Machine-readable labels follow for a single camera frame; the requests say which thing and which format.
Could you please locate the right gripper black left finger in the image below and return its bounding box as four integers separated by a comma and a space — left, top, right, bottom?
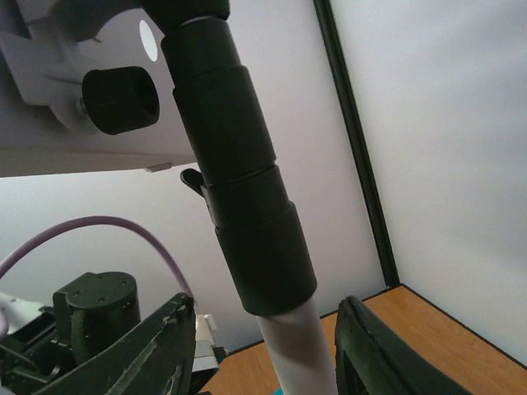
33, 292, 196, 394

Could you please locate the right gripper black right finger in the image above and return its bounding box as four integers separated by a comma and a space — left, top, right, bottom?
335, 296, 469, 394

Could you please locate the white tripod music stand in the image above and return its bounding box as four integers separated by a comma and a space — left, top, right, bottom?
1, 1, 337, 394

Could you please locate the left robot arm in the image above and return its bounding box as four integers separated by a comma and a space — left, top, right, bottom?
1, 272, 141, 394

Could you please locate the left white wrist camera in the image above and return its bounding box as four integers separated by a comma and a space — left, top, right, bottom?
193, 314, 226, 373

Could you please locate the black aluminium frame rail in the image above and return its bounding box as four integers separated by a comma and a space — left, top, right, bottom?
313, 0, 401, 288

